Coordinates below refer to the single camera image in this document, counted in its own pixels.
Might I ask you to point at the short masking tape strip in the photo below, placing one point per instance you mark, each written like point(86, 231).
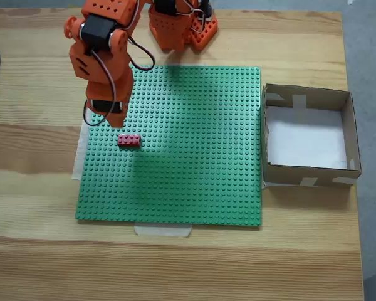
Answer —
point(163, 231)

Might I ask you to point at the red lego block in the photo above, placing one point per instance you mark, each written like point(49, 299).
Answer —
point(129, 141)

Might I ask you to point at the wide masking tape strip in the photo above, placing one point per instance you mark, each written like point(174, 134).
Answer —
point(80, 156)

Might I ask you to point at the green lego baseplate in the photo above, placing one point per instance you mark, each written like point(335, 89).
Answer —
point(181, 156)

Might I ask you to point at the white paper sheet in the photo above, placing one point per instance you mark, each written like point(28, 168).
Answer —
point(304, 138)

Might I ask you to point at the brown cardboard box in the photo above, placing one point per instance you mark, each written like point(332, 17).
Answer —
point(310, 177)

